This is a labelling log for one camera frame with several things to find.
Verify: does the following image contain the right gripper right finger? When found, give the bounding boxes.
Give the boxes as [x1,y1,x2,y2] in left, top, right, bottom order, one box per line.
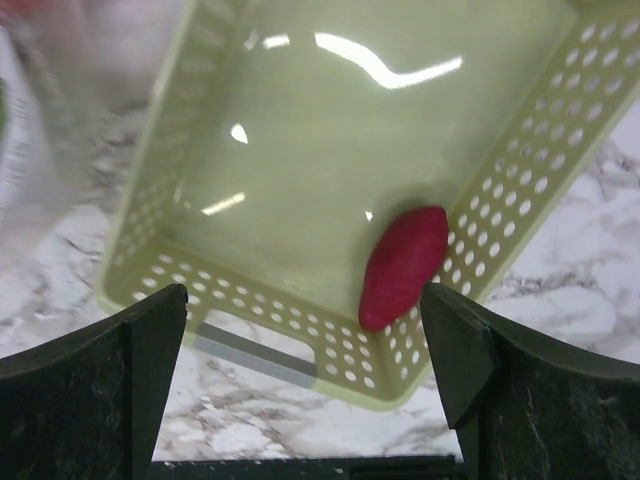
[420,283,639,479]

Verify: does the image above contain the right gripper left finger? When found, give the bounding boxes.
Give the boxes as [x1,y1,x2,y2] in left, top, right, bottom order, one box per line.
[1,284,187,479]

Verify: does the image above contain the clear bag orange slider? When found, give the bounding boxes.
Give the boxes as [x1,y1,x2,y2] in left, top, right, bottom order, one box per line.
[1,1,184,270]

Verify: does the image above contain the dark red toy fruit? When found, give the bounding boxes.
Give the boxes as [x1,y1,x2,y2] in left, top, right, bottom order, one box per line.
[358,206,449,332]

